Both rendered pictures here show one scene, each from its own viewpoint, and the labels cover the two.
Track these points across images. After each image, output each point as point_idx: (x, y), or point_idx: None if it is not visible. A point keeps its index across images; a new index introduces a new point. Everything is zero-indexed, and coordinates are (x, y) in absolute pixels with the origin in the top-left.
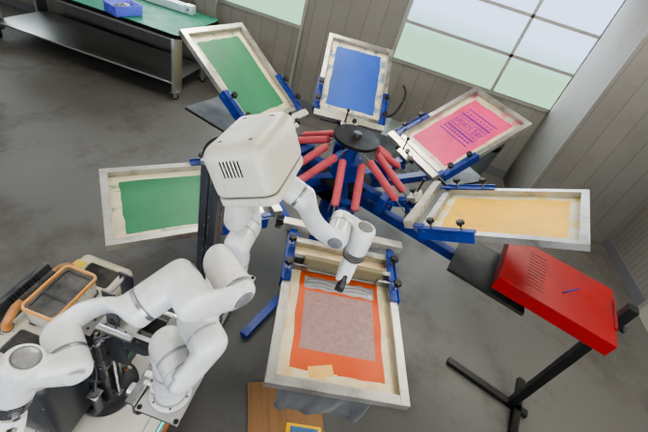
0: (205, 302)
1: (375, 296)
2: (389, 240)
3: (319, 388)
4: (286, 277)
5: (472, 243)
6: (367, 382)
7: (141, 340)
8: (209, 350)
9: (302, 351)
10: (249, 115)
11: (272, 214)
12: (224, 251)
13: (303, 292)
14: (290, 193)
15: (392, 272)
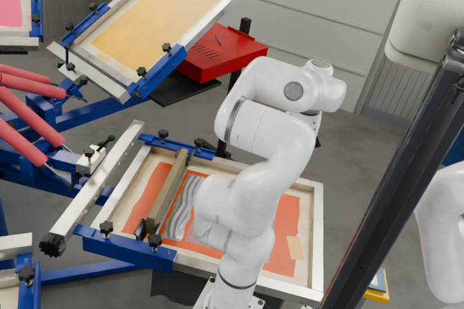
0: None
1: (199, 174)
2: (130, 128)
3: (320, 248)
4: (172, 254)
5: (186, 56)
6: (300, 210)
7: None
8: None
9: (273, 261)
10: None
11: (28, 253)
12: (461, 168)
13: (189, 244)
14: (322, 87)
15: (174, 145)
